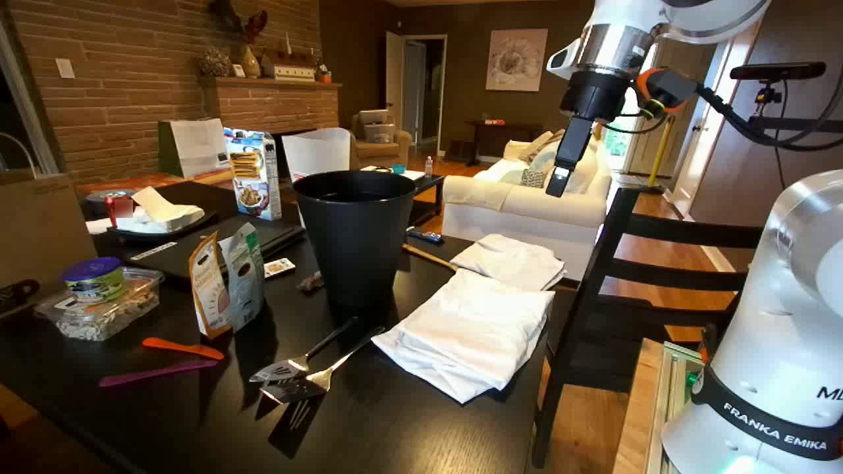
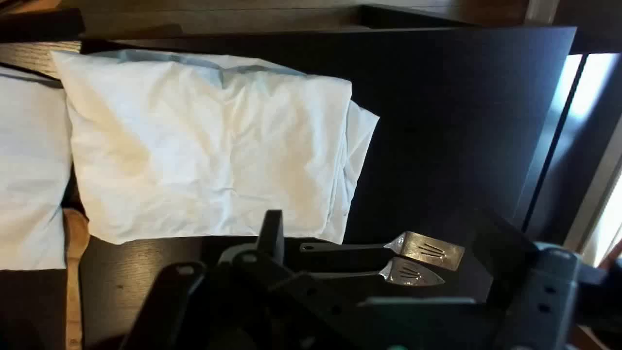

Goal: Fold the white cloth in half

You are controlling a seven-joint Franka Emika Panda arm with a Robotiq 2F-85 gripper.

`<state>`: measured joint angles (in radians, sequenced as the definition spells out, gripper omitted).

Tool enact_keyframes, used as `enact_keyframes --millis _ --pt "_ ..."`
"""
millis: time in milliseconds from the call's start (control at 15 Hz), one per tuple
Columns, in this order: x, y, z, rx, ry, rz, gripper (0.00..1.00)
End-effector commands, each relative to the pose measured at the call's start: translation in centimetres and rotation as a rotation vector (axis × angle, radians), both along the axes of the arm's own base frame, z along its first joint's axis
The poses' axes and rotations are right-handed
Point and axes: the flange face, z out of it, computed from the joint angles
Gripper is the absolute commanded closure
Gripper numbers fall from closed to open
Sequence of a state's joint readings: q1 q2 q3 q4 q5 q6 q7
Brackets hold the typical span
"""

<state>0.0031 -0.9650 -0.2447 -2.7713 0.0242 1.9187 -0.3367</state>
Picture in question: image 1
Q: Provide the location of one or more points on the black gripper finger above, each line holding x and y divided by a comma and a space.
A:
558, 174
581, 140

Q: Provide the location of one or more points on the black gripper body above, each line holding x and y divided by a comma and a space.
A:
598, 96

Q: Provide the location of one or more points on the large white cloth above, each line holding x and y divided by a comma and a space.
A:
469, 333

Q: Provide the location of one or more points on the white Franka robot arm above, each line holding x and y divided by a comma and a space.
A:
781, 333

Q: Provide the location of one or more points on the small folded white cloth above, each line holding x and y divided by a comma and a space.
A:
513, 262

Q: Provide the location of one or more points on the white sofa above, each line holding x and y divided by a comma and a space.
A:
518, 206

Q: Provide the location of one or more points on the black wooden chair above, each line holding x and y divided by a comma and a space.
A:
634, 291

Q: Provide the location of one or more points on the black remote control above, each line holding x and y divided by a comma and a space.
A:
425, 235

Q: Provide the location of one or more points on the black plastic waste bin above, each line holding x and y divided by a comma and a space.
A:
357, 237

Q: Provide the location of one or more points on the wooden crate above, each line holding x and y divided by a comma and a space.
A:
655, 411

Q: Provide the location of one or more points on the brick fireplace mantel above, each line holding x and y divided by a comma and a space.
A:
278, 103

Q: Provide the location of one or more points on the small white card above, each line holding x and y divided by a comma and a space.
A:
281, 266

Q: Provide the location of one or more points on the printed cereal box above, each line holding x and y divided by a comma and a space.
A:
255, 173

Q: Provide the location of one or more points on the vase with dried flowers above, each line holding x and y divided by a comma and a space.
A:
241, 40

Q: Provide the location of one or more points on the white paper bag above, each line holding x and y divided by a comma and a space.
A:
199, 147

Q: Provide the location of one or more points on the brown and white snack pouch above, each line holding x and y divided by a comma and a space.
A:
210, 291

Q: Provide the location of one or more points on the purple lidded jar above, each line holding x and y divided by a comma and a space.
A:
95, 277

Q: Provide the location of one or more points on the clear plastic food container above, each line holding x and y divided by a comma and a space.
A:
102, 311

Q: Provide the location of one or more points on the brown paper bag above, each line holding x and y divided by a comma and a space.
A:
40, 227

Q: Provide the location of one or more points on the black and orange wrist camera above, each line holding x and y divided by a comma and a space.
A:
668, 87

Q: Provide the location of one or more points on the framed wall picture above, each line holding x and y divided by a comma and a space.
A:
518, 58

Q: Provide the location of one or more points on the black camera on stand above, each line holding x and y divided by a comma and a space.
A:
778, 71

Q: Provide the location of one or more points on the white light switch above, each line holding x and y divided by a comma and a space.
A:
64, 66

